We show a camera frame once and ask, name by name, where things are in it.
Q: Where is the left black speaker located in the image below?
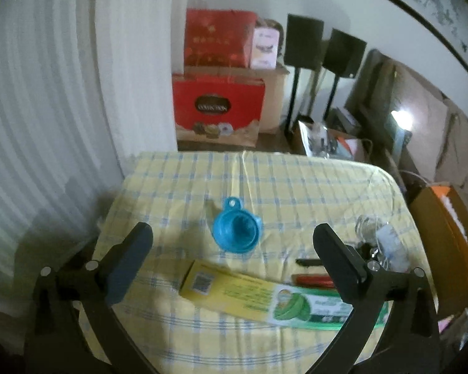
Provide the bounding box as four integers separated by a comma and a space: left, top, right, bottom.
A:
284, 14, 324, 70

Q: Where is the brown sofa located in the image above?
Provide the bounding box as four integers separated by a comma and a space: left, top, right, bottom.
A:
346, 49, 468, 195

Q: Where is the blue collapsible funnel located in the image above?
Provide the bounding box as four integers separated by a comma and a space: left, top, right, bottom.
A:
213, 197, 263, 254

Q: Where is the brown cardboard box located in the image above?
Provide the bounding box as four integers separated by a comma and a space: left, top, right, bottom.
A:
184, 63, 290, 134

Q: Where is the white cable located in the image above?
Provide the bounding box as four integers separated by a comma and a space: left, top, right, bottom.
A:
352, 170, 413, 274

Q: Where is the middle brown sofa cushion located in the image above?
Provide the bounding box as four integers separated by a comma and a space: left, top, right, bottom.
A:
435, 98, 468, 194

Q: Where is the yellow blue plaid bedsheet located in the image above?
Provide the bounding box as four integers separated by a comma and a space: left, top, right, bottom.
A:
95, 152, 429, 373

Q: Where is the right black speaker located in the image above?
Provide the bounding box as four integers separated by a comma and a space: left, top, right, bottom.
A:
323, 29, 367, 79

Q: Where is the orange lined cardboard box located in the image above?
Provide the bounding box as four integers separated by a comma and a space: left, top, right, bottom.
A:
408, 185, 468, 319

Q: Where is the red pen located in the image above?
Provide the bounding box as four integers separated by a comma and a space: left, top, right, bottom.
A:
291, 274, 335, 289

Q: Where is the open box of clutter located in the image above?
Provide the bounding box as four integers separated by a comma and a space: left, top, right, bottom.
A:
290, 115, 373, 163

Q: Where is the clear plastic bag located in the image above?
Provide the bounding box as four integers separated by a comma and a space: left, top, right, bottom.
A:
355, 215, 411, 273

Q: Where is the black speaker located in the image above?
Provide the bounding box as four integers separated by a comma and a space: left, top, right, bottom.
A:
284, 14, 324, 70
323, 29, 367, 79

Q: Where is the red chocolate collection box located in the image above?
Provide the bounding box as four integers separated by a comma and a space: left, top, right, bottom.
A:
172, 74, 265, 147

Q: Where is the left brown sofa cushion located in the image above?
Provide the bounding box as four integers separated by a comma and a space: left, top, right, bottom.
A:
388, 62, 449, 181

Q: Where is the black pen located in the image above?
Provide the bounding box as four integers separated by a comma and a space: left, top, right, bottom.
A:
296, 258, 323, 268

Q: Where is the brown sofa cushion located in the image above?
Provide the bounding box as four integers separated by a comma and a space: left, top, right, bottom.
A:
435, 98, 468, 194
388, 62, 449, 181

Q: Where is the yellow green long box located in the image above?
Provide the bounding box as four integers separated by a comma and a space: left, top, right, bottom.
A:
178, 258, 392, 332

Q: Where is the white curtain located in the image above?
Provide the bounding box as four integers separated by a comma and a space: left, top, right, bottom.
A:
0, 0, 188, 318

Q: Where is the pink white small box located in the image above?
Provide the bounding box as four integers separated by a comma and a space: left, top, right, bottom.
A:
250, 27, 280, 70

